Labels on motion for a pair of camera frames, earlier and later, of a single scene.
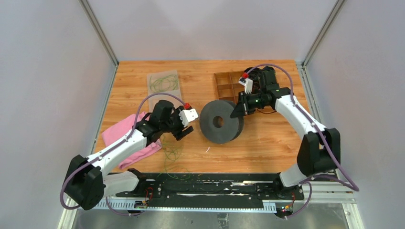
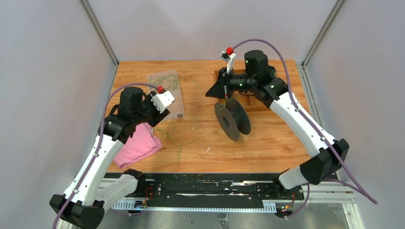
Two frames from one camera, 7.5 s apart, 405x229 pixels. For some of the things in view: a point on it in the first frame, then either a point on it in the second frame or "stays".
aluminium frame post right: (302, 65) stays
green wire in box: (167, 83) stays
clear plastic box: (163, 82) stays
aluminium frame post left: (99, 32) stays
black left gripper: (185, 132) → (158, 116)
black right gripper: (239, 109) → (221, 88)
